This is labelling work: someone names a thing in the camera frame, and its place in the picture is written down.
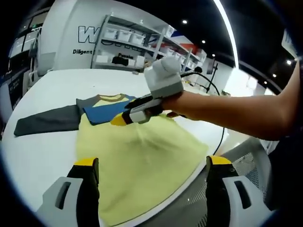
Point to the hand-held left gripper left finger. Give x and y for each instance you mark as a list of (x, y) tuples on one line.
[(82, 189)]

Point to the white flat box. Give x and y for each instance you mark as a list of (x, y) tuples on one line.
[(103, 59)]

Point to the grey metal shelving unit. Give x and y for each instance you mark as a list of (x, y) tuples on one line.
[(135, 23)]

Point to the black tripod stand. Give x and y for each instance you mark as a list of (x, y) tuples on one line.
[(214, 71)]

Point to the black cabinet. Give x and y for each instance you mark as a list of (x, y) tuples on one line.
[(15, 93)]

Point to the person's dark shirt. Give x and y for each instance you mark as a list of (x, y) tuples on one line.
[(286, 165)]

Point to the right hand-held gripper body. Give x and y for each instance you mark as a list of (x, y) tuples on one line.
[(163, 80)]

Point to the yellow grey blue garment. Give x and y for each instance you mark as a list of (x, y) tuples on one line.
[(142, 153)]

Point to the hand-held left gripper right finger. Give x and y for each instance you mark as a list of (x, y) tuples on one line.
[(217, 189)]

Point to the black folded cloth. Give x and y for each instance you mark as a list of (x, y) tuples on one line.
[(119, 60)]

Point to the person's right hand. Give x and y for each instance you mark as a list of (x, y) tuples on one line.
[(177, 104)]

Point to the round ceiling spotlight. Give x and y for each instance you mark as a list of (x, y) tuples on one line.
[(184, 21), (274, 75), (288, 62), (203, 41)]

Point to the row of white storage bins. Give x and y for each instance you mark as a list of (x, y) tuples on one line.
[(124, 36)]

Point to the long white ceiling light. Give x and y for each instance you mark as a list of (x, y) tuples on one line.
[(227, 28)]

